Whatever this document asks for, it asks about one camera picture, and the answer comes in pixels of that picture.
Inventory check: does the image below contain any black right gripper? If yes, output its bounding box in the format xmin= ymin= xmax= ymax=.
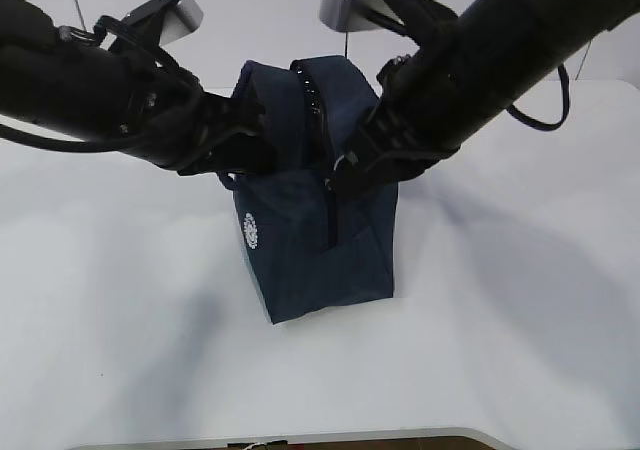
xmin=327 ymin=54 xmax=473 ymax=202

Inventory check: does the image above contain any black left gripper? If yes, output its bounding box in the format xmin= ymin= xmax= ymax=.
xmin=118 ymin=52 xmax=277 ymax=176

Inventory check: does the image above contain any dark blue lunch bag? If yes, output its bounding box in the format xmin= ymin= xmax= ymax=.
xmin=219 ymin=55 xmax=398 ymax=324

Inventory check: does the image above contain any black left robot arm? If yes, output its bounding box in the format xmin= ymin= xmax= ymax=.
xmin=1 ymin=0 xmax=276 ymax=176

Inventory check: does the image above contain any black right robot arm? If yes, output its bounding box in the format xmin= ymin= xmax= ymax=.
xmin=319 ymin=0 xmax=639 ymax=200

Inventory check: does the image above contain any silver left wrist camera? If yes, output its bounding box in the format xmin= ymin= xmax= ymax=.
xmin=97 ymin=0 xmax=205 ymax=51

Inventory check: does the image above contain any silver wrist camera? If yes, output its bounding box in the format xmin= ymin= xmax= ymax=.
xmin=97 ymin=0 xmax=205 ymax=51
xmin=318 ymin=0 xmax=459 ymax=39

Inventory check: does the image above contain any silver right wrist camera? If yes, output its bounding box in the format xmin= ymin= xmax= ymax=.
xmin=318 ymin=0 xmax=459 ymax=39

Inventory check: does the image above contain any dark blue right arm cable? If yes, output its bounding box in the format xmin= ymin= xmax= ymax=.
xmin=507 ymin=62 xmax=571 ymax=132

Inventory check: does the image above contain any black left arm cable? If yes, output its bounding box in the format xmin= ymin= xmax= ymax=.
xmin=0 ymin=119 xmax=166 ymax=154

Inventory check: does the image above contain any white cable at table edge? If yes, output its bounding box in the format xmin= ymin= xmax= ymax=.
xmin=227 ymin=436 xmax=290 ymax=450

